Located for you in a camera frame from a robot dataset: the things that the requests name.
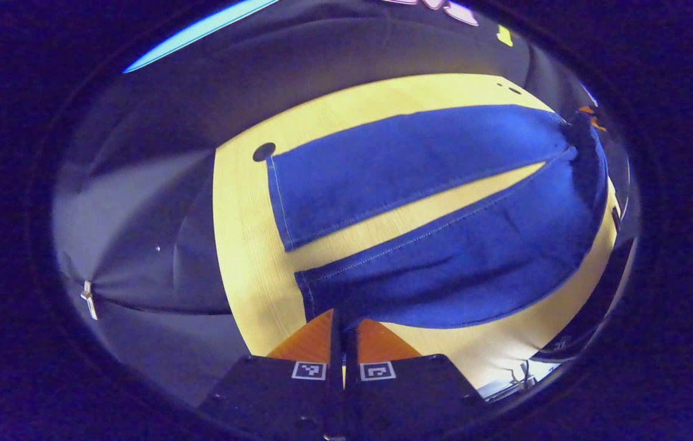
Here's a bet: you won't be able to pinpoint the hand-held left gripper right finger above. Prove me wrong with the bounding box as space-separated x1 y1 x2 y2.
345 317 489 439

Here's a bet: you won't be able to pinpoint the blue jeans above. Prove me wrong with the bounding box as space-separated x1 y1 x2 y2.
265 104 609 331

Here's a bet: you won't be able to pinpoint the small white cloth clip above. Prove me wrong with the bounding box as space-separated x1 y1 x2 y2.
81 281 99 320

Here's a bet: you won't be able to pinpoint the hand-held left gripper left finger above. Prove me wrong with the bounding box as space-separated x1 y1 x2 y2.
198 309 346 439

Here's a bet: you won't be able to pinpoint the black backdrop cloth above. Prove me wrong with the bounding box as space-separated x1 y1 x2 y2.
52 0 629 405

